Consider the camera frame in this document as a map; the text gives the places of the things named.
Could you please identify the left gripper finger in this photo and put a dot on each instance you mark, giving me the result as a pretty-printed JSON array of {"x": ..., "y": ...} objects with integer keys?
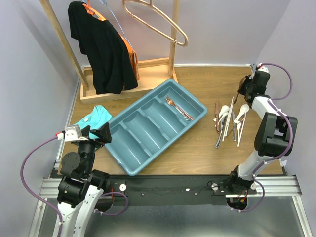
[
  {"x": 85, "y": 131},
  {"x": 103, "y": 134}
]

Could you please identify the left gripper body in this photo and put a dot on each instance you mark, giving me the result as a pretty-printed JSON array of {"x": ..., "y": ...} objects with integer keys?
[{"x": 89, "y": 145}]

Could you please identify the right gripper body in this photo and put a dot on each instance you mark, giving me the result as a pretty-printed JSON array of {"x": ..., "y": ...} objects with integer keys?
[{"x": 249, "y": 87}]

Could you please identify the copper knife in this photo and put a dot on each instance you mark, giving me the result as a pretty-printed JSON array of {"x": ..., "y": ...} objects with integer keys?
[{"x": 217, "y": 116}]

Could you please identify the silver fork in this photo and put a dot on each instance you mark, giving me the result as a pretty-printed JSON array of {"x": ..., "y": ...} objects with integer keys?
[{"x": 188, "y": 118}]

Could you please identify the silver knife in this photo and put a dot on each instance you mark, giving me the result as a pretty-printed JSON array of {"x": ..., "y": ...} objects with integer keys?
[{"x": 225, "y": 126}]

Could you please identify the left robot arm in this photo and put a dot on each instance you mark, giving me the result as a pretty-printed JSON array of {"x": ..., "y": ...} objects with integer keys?
[{"x": 81, "y": 185}]

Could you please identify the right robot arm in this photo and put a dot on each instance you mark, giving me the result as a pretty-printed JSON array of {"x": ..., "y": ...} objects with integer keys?
[{"x": 274, "y": 138}]

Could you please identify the teal folded t-shirt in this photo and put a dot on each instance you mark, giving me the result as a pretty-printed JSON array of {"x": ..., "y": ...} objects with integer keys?
[{"x": 98, "y": 117}]

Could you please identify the large white ceramic spoon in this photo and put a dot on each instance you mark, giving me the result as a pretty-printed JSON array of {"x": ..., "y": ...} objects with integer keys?
[{"x": 243, "y": 110}]

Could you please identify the white chopstick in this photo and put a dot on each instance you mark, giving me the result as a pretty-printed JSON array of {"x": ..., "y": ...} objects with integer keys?
[
  {"x": 234, "y": 129},
  {"x": 240, "y": 131},
  {"x": 228, "y": 119}
]

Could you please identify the white ceramic spoon left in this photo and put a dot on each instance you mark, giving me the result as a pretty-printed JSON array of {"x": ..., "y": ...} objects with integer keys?
[{"x": 223, "y": 110}]

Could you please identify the small white spoon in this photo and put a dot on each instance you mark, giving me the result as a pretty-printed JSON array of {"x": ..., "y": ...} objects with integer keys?
[{"x": 238, "y": 124}]

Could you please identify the blue-grey plastic cutlery tray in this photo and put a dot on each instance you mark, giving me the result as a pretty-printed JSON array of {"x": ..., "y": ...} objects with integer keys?
[{"x": 146, "y": 128}]

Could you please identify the black t-shirt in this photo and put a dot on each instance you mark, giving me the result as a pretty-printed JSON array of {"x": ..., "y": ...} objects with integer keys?
[{"x": 105, "y": 49}]

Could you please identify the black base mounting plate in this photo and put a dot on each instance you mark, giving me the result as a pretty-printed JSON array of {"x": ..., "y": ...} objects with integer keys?
[{"x": 170, "y": 190}]

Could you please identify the wooden clothes rack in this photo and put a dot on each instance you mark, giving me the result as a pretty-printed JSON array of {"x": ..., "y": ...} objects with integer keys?
[{"x": 152, "y": 72}]

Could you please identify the orange garment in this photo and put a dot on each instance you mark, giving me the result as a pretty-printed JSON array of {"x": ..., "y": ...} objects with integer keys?
[{"x": 133, "y": 58}]

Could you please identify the orange plastic hanger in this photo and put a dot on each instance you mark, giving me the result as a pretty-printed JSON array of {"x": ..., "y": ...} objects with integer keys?
[{"x": 92, "y": 11}]

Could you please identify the copper metal hanger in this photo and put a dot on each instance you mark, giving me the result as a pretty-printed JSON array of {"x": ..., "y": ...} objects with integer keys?
[{"x": 140, "y": 10}]

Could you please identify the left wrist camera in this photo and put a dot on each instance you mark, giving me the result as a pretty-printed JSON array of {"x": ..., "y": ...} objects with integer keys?
[{"x": 71, "y": 134}]

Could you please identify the aluminium frame rail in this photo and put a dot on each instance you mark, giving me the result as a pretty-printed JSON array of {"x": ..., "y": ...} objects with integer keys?
[{"x": 176, "y": 205}]

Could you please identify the blue wire hanger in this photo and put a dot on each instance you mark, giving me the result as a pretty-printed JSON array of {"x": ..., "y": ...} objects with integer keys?
[{"x": 104, "y": 2}]

